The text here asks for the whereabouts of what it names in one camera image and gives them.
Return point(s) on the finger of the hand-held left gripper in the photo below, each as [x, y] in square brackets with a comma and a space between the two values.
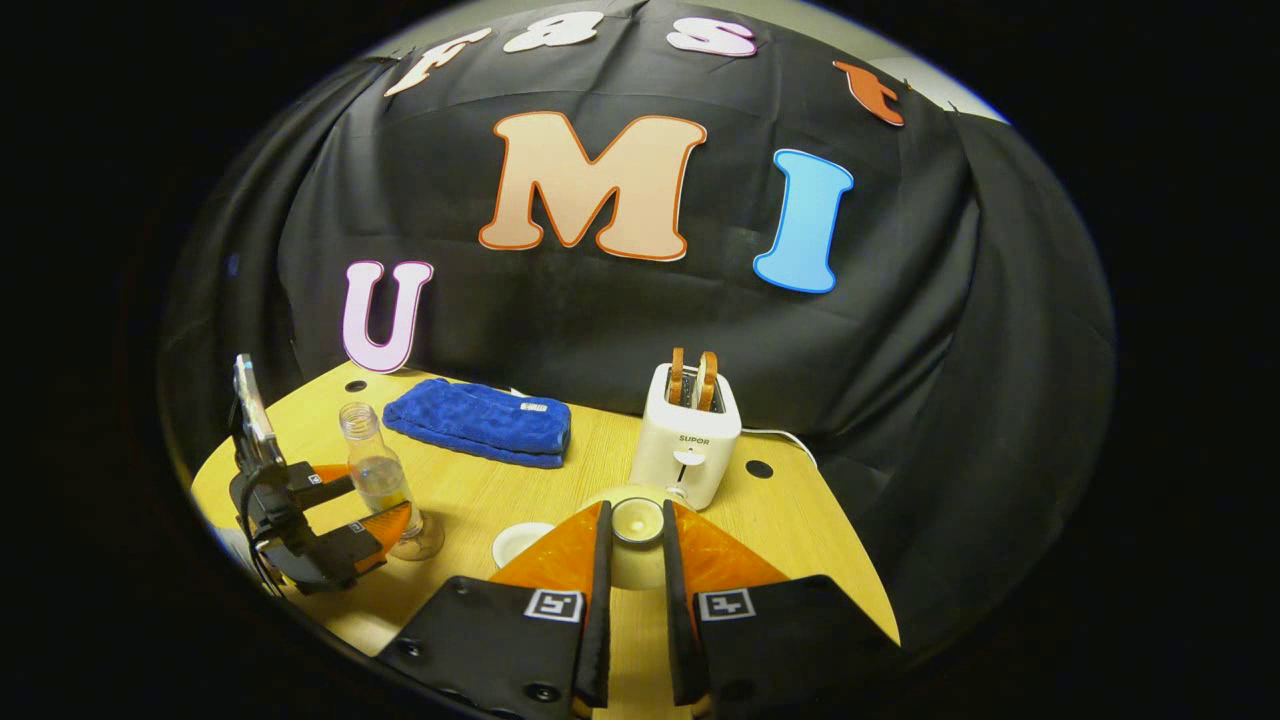
[322, 489]
[345, 555]

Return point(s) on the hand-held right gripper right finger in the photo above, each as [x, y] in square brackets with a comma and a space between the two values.
[680, 640]

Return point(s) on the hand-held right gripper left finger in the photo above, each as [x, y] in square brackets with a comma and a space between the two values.
[600, 620]

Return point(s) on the clear plastic water bottle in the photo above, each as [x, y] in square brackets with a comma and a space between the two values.
[380, 475]

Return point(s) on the round wooden coaster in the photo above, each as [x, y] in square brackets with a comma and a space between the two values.
[430, 545]

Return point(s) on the cream teacup lid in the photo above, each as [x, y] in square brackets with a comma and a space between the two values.
[637, 520]

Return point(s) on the cream teacup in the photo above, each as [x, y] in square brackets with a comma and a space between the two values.
[520, 545]

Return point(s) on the folded blue towel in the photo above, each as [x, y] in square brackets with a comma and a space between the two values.
[480, 420]

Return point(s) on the white toaster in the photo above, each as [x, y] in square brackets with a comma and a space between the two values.
[685, 440]

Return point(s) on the black backdrop cloth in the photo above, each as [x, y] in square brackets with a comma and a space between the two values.
[900, 350]

